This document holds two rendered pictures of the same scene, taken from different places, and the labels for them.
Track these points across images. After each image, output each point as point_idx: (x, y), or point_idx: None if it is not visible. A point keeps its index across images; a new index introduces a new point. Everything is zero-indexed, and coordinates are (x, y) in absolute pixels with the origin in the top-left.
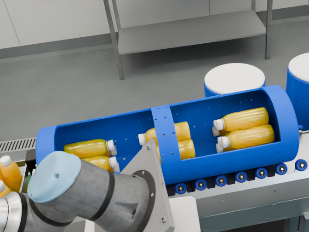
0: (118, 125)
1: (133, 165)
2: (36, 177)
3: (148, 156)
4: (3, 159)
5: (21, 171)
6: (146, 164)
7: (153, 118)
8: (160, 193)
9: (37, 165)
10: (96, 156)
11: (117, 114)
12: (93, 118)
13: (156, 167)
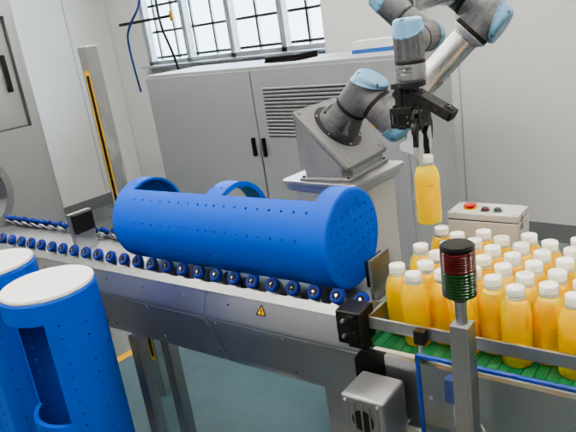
0: (247, 236)
1: (313, 128)
2: (379, 81)
3: (305, 114)
4: (399, 263)
5: (386, 381)
6: (310, 115)
7: (238, 182)
8: (323, 104)
9: (374, 82)
10: None
11: (252, 197)
12: (276, 200)
13: (310, 107)
